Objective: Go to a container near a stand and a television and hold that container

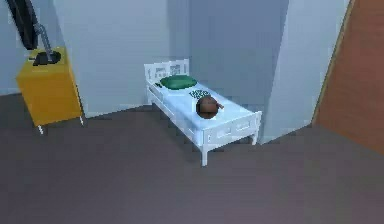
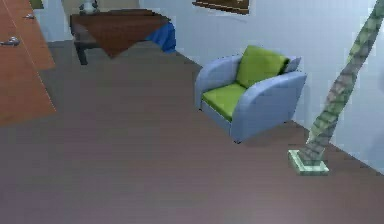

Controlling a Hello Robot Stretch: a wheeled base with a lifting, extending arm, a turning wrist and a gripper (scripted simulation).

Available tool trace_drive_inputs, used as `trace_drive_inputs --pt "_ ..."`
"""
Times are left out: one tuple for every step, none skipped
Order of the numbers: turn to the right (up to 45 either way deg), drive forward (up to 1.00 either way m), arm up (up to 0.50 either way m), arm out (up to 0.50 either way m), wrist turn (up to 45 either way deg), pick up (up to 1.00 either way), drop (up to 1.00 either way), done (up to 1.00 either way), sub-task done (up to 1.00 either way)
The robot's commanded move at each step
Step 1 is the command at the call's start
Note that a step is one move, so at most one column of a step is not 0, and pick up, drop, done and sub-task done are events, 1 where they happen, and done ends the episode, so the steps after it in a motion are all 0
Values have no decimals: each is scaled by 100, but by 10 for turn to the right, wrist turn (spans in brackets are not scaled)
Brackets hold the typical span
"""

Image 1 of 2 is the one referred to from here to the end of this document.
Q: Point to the brown ball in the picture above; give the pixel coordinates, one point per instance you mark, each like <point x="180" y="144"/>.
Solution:
<point x="206" y="107"/>

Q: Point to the brown wooden door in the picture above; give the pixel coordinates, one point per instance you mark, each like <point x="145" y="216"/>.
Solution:
<point x="356" y="76"/>

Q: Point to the green pillow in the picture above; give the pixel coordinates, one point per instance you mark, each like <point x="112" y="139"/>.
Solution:
<point x="178" y="82"/>

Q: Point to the yellow cabinet stand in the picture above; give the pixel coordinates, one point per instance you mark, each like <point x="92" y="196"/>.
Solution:
<point x="50" y="90"/>

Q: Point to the white bed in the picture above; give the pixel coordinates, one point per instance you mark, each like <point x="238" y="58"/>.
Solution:
<point x="206" y="116"/>

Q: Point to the black television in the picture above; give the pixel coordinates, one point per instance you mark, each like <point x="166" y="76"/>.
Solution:
<point x="25" y="23"/>

